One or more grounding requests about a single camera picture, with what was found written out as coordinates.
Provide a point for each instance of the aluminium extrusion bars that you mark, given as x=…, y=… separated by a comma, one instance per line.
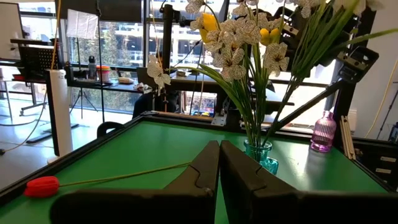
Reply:
x=347, y=137

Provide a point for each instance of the whiteboard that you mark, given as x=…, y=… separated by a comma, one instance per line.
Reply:
x=11, y=31

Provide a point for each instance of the black gusset bracket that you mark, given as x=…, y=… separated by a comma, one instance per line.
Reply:
x=357, y=62

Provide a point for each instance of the black pegboard panel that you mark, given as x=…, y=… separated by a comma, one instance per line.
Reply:
x=37, y=60

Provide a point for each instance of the stacked coloured cups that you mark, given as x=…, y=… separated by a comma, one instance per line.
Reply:
x=103, y=74

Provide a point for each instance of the purple glass vase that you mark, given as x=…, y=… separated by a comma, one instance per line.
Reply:
x=323, y=133

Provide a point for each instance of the silver corner bracket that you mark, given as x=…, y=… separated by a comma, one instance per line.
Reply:
x=219, y=119

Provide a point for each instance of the black light stand tripod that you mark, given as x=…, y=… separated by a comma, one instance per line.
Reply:
x=101, y=77

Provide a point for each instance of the red tulip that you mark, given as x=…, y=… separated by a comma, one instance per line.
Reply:
x=42, y=186

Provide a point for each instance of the yellow tulip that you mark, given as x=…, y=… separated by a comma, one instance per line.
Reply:
x=209, y=25
x=265, y=36

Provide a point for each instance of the grey water bottle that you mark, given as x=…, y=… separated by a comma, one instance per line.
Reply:
x=92, y=68

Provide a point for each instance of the blue glass vase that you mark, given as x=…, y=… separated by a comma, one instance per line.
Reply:
x=259, y=151

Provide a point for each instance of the white diffuser panel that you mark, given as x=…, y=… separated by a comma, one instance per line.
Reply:
x=82, y=23

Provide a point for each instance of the black diagonal frame strut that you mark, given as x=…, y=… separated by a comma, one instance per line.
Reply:
x=314, y=101

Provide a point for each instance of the white floor stand base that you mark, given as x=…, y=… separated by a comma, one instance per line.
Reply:
x=60, y=112

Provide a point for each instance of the black vertical frame post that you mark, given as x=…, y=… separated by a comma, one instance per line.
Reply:
x=345, y=102

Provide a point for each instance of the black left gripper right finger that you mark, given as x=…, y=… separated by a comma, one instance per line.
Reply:
x=280, y=208

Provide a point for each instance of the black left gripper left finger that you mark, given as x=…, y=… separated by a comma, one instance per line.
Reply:
x=174, y=205

